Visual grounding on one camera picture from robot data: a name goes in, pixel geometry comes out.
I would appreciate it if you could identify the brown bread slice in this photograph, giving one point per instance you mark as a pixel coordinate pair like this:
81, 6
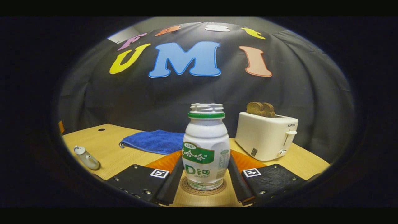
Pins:
270, 110
255, 109

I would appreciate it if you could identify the blue towel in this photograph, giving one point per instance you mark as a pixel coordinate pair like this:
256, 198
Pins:
155, 141

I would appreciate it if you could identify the round brown coaster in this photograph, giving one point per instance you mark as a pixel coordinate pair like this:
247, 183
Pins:
186, 188

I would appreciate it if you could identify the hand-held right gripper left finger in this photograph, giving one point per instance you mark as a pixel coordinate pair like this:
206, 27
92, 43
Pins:
172, 186

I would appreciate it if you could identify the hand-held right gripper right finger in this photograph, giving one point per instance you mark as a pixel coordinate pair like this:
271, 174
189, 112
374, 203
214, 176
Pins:
238, 183

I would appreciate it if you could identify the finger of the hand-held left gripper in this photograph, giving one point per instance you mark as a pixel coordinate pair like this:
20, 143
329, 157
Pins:
61, 127

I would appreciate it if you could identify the white ceramic teacup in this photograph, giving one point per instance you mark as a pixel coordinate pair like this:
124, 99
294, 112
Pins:
90, 161

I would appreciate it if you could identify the white toaster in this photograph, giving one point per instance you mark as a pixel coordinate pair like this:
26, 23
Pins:
264, 137

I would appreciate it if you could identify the white teacup lid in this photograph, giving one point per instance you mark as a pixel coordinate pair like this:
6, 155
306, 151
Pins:
79, 150

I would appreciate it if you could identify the white water bottle green label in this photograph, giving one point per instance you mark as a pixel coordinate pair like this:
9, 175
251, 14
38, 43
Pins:
205, 140

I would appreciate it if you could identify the black backdrop cloth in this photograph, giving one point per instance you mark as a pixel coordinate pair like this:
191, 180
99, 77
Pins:
186, 93

